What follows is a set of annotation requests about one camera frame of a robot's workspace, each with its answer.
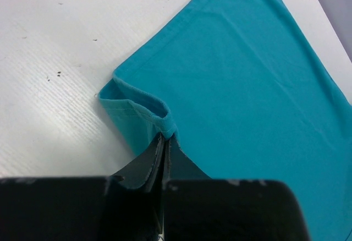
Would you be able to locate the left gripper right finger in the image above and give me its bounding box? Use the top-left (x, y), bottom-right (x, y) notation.
top-left (163, 136), bottom-right (211, 180)

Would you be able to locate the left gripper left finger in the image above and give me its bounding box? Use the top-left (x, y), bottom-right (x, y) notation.
top-left (112, 133), bottom-right (165, 190)

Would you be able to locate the teal t-shirt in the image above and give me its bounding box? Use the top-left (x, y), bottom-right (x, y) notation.
top-left (99, 0), bottom-right (351, 240)

